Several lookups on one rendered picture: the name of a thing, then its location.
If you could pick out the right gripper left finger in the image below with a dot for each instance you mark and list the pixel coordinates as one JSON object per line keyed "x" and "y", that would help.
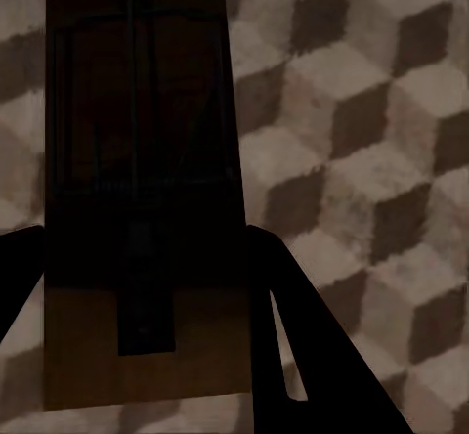
{"x": 21, "y": 267}

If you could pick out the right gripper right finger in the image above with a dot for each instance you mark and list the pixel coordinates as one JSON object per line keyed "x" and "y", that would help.
{"x": 344, "y": 395}

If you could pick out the mousetrap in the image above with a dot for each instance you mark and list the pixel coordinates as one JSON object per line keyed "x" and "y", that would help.
{"x": 145, "y": 285}

